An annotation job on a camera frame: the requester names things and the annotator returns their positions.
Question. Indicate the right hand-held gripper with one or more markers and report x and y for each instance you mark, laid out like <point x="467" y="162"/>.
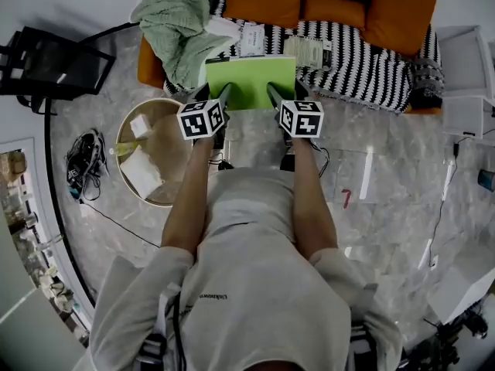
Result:
<point x="305" y="120"/>

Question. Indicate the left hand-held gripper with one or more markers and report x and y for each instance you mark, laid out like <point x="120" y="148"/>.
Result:
<point x="199" y="122"/>

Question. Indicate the green book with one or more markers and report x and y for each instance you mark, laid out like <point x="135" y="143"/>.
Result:
<point x="249" y="77"/>

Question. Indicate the person's left forearm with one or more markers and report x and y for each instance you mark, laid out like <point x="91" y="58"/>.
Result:
<point x="189" y="199"/>

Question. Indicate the person's right forearm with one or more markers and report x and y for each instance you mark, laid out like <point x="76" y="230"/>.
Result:
<point x="313" y="203"/>

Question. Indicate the round glass coffee table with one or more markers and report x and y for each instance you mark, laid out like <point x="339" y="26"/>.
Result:
<point x="162" y="137"/>

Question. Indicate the black white patterned sofa throw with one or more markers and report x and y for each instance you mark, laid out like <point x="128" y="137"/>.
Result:
<point x="359" y="72"/>

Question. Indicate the beige packet with dark label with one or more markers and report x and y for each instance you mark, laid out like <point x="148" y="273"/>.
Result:
<point x="307" y="52"/>

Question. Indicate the person's left shoe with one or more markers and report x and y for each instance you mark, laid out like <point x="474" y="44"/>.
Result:
<point x="225" y="165"/>

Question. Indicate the small white box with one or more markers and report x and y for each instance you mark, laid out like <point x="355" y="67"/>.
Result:
<point x="140" y="126"/>

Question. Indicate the green knitted blanket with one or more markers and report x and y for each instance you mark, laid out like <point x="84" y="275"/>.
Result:
<point x="174" y="21"/>

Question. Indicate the small orange cushion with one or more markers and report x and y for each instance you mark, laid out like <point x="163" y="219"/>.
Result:
<point x="332" y="11"/>

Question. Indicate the green drink bottle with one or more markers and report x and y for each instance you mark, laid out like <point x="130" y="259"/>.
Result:
<point x="125" y="149"/>

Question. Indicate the white pillow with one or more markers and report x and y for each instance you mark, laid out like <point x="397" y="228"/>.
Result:
<point x="141" y="172"/>

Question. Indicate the grey black patterned cushion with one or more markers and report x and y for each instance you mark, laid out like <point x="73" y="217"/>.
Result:
<point x="427" y="87"/>

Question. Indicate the white side cabinet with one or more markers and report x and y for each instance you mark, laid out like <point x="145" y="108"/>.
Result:
<point x="464" y="75"/>

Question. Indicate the person's grey sweatshirt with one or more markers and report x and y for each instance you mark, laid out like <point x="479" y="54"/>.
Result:
<point x="255" y="276"/>

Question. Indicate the blue cup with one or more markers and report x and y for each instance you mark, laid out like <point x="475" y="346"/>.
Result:
<point x="487" y="180"/>

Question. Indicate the black metal frame chair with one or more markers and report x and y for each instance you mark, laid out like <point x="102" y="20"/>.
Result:
<point x="58" y="64"/>

